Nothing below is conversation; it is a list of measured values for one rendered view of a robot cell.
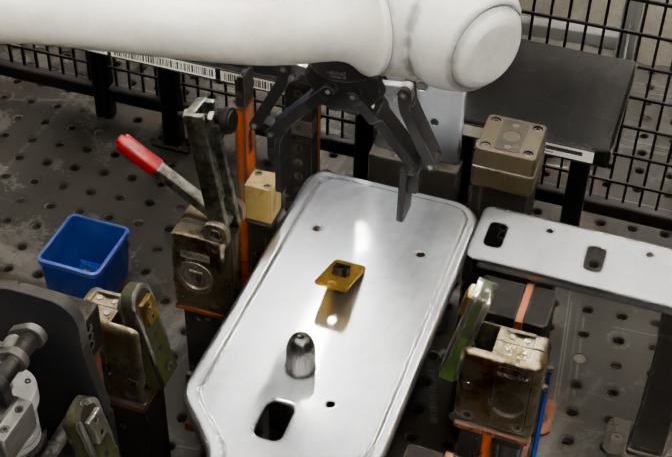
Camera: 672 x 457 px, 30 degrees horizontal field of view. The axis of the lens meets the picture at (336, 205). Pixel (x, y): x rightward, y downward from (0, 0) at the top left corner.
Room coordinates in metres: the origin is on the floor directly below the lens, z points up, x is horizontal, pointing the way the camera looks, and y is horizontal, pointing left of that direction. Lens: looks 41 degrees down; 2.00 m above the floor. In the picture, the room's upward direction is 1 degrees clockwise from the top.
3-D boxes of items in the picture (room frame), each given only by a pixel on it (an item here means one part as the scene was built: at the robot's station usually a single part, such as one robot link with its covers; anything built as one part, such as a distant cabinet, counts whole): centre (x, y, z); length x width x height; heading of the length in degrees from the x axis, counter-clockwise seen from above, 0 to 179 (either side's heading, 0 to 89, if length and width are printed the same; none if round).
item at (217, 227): (1.05, 0.13, 1.06); 0.03 x 0.01 x 0.03; 72
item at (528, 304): (1.03, -0.21, 0.84); 0.11 x 0.10 x 0.28; 72
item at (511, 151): (1.24, -0.22, 0.88); 0.08 x 0.08 x 0.36; 72
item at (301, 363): (0.90, 0.03, 1.02); 0.03 x 0.03 x 0.07
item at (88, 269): (1.32, 0.36, 0.74); 0.11 x 0.10 x 0.09; 162
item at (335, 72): (1.02, -0.01, 1.30); 0.08 x 0.07 x 0.09; 72
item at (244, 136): (1.17, 0.11, 0.95); 0.03 x 0.01 x 0.50; 162
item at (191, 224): (1.08, 0.15, 0.88); 0.07 x 0.06 x 0.35; 72
